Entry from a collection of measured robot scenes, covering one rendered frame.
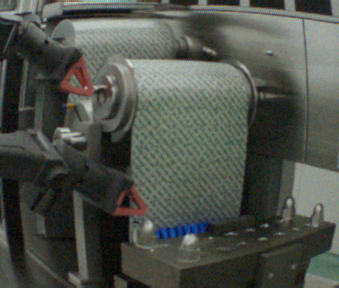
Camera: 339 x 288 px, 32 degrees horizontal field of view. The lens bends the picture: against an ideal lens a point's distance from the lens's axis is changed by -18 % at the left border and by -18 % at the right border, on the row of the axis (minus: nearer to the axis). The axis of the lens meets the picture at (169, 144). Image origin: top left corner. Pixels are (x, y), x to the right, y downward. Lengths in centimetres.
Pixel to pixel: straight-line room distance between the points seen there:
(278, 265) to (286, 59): 43
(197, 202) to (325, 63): 36
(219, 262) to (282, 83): 43
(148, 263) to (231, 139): 31
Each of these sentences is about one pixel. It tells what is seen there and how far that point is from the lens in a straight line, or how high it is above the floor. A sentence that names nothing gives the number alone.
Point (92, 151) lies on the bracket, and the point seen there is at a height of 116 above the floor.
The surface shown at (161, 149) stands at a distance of 112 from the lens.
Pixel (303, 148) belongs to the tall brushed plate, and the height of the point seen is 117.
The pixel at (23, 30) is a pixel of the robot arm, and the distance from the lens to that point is 106.
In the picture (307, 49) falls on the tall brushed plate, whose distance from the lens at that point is 122.
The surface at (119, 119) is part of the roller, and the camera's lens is 110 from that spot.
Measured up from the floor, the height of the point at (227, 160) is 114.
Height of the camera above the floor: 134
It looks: 8 degrees down
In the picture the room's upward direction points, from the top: 3 degrees clockwise
